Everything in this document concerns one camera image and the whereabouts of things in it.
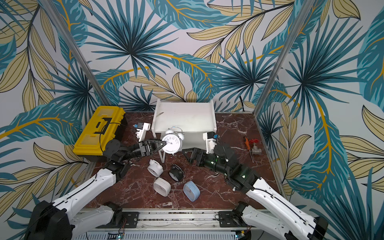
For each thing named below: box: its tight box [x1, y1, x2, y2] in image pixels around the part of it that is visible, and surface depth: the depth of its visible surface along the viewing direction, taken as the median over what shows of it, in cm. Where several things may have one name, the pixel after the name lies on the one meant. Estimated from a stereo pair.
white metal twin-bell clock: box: [162, 126, 185, 156], surface depth 63 cm
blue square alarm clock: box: [183, 180, 201, 202], surface depth 78 cm
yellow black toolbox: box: [72, 105, 128, 162], surface depth 90 cm
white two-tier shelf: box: [151, 99, 217, 164], surface depth 76 cm
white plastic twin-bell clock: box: [147, 159, 164, 178], surface depth 84 cm
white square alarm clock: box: [153, 177, 172, 197], surface depth 79 cm
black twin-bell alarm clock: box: [168, 163, 185, 182], surface depth 83 cm
